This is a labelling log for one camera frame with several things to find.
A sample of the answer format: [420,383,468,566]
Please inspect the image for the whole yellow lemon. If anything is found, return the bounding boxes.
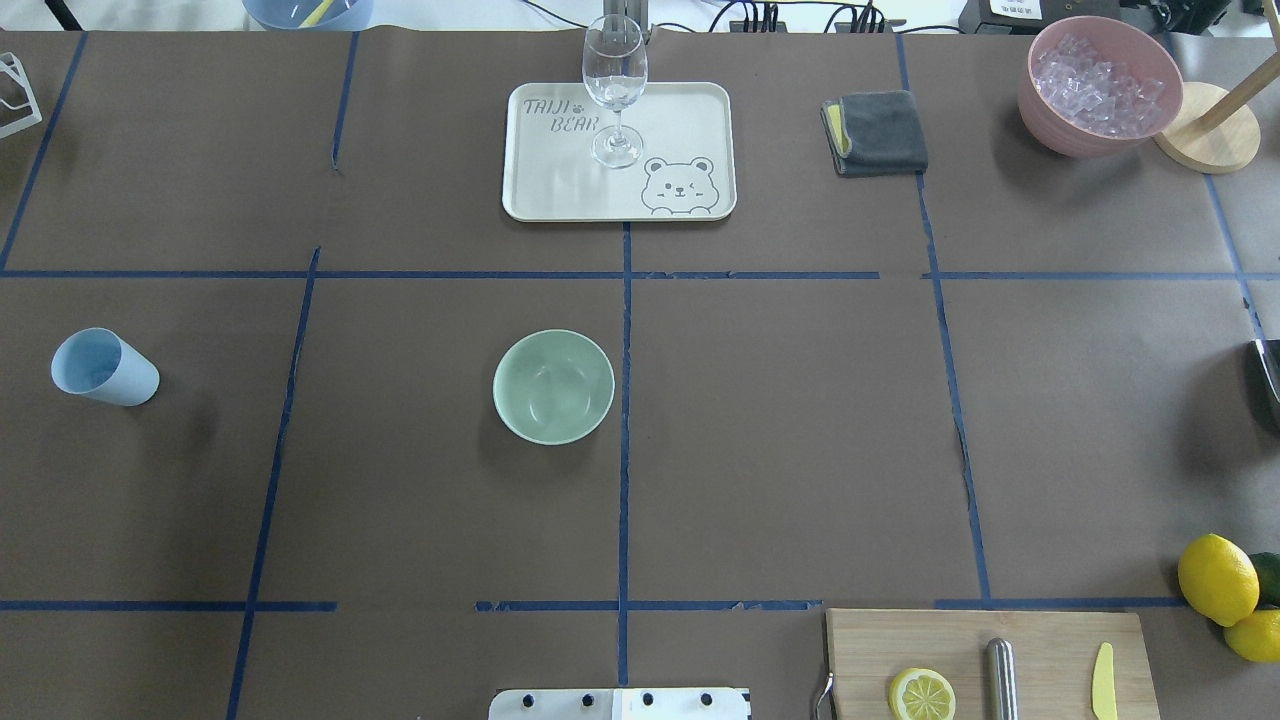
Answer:
[1176,533,1260,628]

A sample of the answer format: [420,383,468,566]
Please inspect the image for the wooden stand with pole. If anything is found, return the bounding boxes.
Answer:
[1155,51,1279,176]

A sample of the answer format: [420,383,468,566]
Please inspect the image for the steel ice scoop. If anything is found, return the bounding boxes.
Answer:
[1251,338,1279,413]

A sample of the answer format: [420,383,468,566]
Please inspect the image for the green lime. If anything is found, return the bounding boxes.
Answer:
[1248,552,1280,609]

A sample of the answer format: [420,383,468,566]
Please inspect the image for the grey folded cloth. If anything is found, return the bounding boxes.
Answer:
[820,90,929,177]

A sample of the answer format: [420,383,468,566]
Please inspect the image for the pink bowl of ice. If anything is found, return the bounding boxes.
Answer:
[1018,15,1184,158]

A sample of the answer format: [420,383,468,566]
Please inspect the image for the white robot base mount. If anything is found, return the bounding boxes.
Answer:
[488,687,753,719]

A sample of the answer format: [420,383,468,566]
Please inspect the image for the wooden cutting board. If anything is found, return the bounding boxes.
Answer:
[826,609,1161,719]

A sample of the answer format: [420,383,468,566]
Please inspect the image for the cream bear serving tray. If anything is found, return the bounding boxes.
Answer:
[502,82,739,222]

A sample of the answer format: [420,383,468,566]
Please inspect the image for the light blue plastic cup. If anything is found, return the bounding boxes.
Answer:
[50,327,160,407]

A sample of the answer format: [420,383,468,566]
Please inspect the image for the yellow plastic knife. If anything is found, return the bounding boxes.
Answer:
[1091,641,1117,720]

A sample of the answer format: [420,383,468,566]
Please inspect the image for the white wire cup rack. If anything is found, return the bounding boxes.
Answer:
[1,53,44,138]

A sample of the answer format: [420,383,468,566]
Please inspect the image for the blue bowl with fork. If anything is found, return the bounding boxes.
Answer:
[241,1,376,32]

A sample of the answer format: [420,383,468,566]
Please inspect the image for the lemon half slice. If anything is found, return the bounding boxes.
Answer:
[887,667,957,720]

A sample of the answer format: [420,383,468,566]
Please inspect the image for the clear wine glass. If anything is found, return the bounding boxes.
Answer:
[581,13,649,169]

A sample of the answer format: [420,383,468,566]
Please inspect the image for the steel muddler black tip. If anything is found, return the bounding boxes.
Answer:
[986,638,1020,719]

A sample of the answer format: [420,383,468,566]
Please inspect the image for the green ceramic bowl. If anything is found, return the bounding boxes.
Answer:
[492,329,614,446]

